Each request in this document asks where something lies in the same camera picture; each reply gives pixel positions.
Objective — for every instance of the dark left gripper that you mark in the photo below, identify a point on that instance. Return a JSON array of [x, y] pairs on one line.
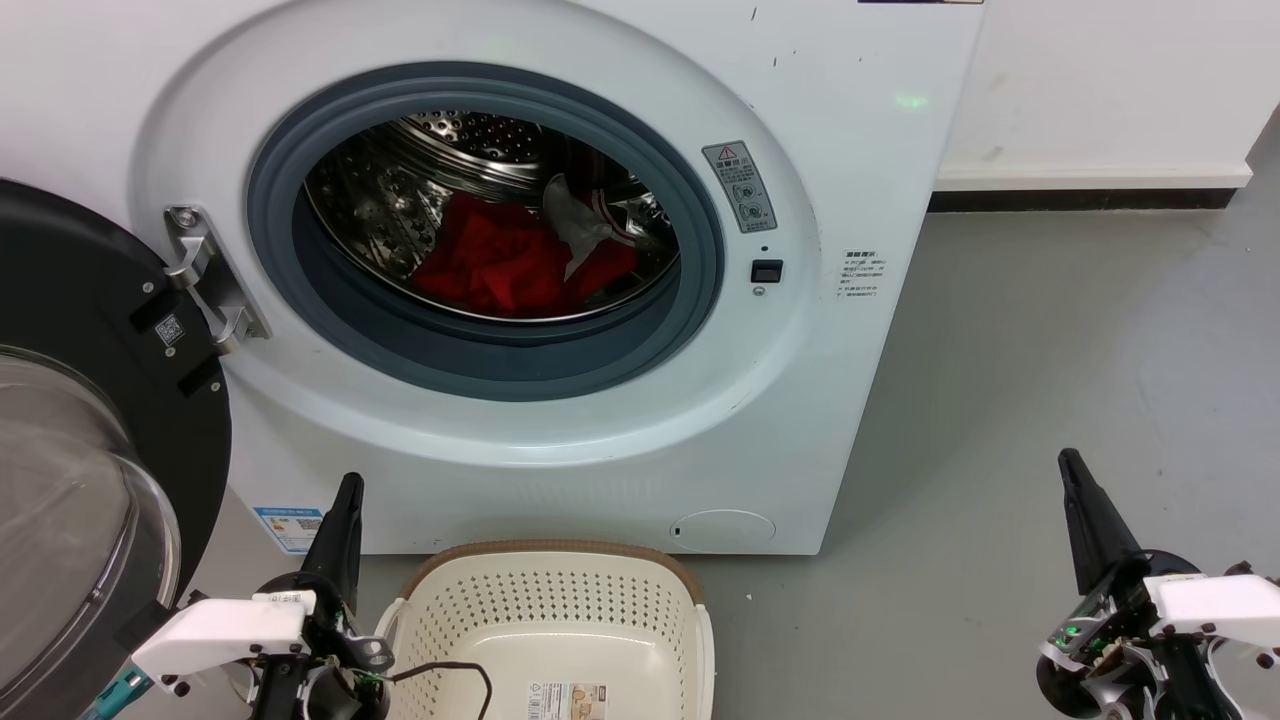
[[335, 680]]

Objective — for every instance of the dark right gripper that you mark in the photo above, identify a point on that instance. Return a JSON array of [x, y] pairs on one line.
[[1110, 660]]

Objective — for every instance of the red garment with white stripes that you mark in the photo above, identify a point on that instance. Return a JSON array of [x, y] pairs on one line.
[[490, 260]]

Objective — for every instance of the cream plastic laundry basket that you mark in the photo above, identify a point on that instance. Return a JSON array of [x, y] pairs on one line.
[[560, 610]]

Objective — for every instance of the stainless steel washing machine drum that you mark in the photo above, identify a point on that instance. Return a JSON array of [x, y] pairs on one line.
[[380, 220]]

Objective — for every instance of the black washer door with glass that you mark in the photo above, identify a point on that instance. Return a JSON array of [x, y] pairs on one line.
[[80, 280]]

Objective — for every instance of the blue energy label sticker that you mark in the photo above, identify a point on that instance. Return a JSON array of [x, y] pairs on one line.
[[288, 528]]

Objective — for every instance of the grey rubber door gasket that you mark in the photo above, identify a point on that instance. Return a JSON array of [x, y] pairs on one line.
[[500, 362]]

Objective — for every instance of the paper label with barcode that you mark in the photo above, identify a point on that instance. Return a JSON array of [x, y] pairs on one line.
[[567, 702]]

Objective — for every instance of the white front-load washing machine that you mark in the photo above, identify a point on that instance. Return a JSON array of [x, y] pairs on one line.
[[850, 400]]

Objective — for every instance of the small QR code sticker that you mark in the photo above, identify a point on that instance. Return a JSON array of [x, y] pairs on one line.
[[171, 330]]

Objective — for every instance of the silver metal door hinge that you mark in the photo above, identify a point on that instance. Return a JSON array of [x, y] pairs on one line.
[[200, 262]]

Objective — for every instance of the black baseboard strip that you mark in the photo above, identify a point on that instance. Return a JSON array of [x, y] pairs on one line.
[[1080, 200]]

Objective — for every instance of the small printed text sticker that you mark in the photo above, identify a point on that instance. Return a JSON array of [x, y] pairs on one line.
[[861, 275]]

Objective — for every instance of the round white filter cover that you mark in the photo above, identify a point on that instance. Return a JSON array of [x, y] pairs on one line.
[[723, 530]]

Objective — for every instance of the black door latch socket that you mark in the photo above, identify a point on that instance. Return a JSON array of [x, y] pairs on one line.
[[767, 271]]

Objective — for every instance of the grey warning sticker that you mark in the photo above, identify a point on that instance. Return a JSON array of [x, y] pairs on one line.
[[740, 186]]

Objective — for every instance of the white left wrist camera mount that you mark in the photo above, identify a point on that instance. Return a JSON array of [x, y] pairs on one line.
[[220, 632]]

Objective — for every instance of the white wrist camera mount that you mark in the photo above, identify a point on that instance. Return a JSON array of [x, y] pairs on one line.
[[220, 632], [1220, 605]]

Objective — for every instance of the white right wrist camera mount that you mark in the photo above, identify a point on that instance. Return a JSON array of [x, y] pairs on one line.
[[1220, 605]]

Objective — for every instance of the white wall ledge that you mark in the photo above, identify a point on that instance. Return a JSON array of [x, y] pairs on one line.
[[1090, 177]]

